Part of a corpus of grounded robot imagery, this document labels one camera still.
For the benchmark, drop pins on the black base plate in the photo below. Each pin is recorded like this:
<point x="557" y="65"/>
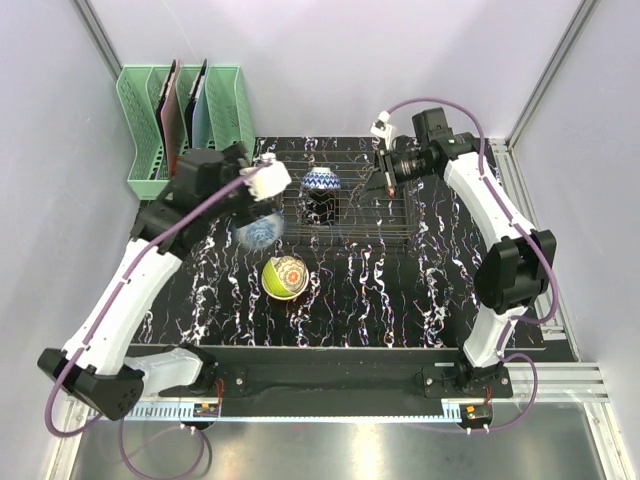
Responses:
<point x="278" y="384"/>

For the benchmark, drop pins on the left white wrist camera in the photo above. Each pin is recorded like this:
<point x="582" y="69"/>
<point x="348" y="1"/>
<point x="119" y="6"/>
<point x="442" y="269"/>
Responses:
<point x="267" y="179"/>

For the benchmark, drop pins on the blue zigzag pattern bowl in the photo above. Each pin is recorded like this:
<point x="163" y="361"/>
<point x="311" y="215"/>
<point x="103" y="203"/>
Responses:
<point x="321" y="179"/>

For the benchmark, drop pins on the orange connector box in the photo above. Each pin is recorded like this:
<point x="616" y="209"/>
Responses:
<point x="479" y="413"/>
<point x="209" y="409"/>

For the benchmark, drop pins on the green plastic file organizer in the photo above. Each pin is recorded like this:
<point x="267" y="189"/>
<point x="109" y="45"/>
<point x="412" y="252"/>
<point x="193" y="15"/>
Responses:
<point x="140" y="87"/>

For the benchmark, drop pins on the light blue board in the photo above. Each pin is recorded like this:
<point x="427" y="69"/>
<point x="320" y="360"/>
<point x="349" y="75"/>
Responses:
<point x="196" y="116"/>

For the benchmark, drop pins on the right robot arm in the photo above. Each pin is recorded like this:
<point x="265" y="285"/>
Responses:
<point x="517" y="267"/>

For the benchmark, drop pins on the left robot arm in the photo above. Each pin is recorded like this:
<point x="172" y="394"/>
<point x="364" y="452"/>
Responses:
<point x="93" y="366"/>

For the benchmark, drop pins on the green patterned bowl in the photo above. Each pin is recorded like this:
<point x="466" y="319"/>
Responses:
<point x="284" y="277"/>

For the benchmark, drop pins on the blue floral white bowl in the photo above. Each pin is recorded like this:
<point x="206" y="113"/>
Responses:
<point x="261" y="233"/>

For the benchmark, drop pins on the aluminium frame rail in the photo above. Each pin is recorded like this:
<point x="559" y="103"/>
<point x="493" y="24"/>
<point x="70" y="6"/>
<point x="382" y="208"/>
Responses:
<point x="559" y="382"/>

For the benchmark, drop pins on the right orange connector box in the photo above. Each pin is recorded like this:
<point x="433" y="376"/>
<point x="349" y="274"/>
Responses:
<point x="479" y="413"/>

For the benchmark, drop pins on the wire dish rack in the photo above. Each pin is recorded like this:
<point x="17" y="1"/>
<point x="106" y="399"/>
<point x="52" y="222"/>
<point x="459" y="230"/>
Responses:
<point x="347" y="215"/>

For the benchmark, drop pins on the black marble pattern mat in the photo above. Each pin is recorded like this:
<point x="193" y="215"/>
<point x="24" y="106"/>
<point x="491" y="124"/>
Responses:
<point x="419" y="295"/>

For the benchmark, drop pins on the left orange connector box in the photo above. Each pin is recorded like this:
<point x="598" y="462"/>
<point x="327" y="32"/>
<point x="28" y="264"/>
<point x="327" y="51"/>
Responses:
<point x="209" y="409"/>

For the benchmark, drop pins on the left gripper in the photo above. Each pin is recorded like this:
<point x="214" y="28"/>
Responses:
<point x="251" y="208"/>

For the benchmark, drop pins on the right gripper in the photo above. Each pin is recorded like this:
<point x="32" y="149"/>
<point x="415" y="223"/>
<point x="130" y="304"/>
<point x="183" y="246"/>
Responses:
<point x="377" y="180"/>

